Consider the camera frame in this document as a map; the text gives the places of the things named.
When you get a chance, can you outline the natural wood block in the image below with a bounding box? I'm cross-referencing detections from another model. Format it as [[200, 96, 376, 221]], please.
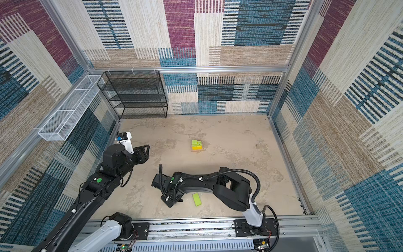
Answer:
[[191, 149, 204, 153]]

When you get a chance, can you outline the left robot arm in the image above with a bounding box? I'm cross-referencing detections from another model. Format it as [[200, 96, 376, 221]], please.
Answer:
[[33, 144, 150, 252]]

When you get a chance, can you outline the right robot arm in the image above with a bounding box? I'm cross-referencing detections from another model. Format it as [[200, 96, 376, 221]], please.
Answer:
[[152, 167, 280, 237]]

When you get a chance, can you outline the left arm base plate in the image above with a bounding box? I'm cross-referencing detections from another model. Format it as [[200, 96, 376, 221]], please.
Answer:
[[112, 222, 150, 242]]

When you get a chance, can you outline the black mesh wire shelf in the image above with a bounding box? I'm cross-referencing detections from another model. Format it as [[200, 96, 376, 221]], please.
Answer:
[[97, 70, 169, 120]]

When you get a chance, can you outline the white mesh wall basket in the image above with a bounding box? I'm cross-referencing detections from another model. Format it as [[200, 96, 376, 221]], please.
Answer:
[[38, 75, 101, 141]]

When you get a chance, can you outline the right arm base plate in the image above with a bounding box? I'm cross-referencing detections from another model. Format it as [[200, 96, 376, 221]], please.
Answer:
[[232, 218, 279, 237]]

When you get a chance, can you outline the aluminium front rail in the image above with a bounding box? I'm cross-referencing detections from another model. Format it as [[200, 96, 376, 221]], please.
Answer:
[[53, 215, 325, 252]]

